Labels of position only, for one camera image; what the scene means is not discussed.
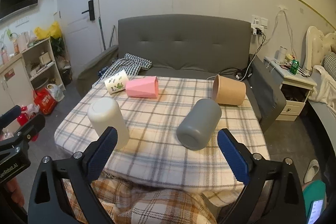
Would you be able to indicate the white wall socket panel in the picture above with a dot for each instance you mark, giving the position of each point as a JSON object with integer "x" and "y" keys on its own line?
{"x": 260, "y": 21}

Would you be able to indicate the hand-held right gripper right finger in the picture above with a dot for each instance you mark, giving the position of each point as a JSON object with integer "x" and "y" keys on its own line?
{"x": 233, "y": 158}

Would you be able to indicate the tan brown cup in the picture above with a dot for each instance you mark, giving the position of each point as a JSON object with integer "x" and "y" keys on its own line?
{"x": 231, "y": 91}

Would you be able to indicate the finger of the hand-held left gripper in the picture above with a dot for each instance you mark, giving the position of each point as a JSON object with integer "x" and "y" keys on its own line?
{"x": 11, "y": 113}
{"x": 32, "y": 127}

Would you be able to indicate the cream fleece blanket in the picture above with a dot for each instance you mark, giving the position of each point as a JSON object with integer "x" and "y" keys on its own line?
{"x": 324, "y": 85}

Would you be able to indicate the red shopping bag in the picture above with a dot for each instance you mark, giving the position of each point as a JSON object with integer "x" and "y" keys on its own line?
{"x": 45, "y": 103}

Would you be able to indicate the smartphone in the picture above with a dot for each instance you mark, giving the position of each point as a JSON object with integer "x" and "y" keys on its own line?
{"x": 316, "y": 212}

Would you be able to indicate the pink faceted cup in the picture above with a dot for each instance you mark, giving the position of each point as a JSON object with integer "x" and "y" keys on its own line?
{"x": 141, "y": 87}

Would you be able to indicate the white slipper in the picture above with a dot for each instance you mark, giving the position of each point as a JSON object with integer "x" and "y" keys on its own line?
{"x": 311, "y": 171}

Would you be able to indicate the orange plaid blanket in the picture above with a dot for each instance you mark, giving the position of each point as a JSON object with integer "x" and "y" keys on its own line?
{"x": 157, "y": 209}

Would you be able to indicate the cream tufted headboard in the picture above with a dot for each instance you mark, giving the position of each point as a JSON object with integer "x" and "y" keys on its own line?
{"x": 315, "y": 43}

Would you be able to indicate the grey sofa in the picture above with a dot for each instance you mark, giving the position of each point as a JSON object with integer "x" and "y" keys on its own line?
{"x": 183, "y": 50}

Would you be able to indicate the green drink can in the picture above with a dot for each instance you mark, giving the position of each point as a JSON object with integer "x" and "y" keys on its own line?
{"x": 294, "y": 67}

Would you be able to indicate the green potted plant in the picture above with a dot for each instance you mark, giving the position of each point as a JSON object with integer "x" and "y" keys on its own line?
{"x": 58, "y": 47}

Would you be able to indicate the beige plaid tablecloth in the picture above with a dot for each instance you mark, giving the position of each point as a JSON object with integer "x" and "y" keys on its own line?
{"x": 157, "y": 134}

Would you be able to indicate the cream nightstand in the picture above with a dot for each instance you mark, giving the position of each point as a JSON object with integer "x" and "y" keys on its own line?
{"x": 296, "y": 87}

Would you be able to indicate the red plastic bottle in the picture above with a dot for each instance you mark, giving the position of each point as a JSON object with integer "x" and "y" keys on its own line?
{"x": 25, "y": 116}

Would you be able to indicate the white plastic bag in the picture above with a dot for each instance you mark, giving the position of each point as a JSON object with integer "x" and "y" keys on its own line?
{"x": 56, "y": 92}

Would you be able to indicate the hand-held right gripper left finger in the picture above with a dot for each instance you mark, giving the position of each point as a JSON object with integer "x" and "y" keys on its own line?
{"x": 101, "y": 154}

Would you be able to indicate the grey cup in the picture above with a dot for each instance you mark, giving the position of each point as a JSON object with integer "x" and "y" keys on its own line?
{"x": 199, "y": 124}

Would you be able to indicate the blue checked cloth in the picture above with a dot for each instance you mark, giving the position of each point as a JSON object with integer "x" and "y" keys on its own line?
{"x": 134, "y": 64}

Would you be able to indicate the person's left hand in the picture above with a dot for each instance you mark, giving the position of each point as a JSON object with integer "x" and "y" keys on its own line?
{"x": 17, "y": 195}

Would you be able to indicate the white plug charger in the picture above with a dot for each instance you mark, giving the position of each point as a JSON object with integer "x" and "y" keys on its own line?
{"x": 256, "y": 31}

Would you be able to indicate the yellow plastic bag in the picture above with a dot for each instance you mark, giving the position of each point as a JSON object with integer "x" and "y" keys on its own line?
{"x": 48, "y": 31}

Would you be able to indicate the cream kitchen cabinet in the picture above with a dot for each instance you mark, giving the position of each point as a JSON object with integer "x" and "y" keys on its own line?
{"x": 15, "y": 77}

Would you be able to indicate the green checked pillow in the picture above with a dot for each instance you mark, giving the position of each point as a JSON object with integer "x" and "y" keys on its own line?
{"x": 330, "y": 64}

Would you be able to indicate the white cactus print cup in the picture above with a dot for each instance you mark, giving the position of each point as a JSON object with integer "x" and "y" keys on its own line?
{"x": 115, "y": 82}

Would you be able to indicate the white paper roll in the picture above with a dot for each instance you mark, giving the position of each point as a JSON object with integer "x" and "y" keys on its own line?
{"x": 282, "y": 54}

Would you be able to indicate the cream white cup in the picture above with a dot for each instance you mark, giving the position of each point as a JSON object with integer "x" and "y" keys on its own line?
{"x": 105, "y": 116}

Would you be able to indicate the person's teal trouser leg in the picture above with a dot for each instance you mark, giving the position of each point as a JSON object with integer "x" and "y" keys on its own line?
{"x": 313, "y": 190}

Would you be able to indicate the white kettle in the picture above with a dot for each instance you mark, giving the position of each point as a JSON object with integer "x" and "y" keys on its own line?
{"x": 23, "y": 41}

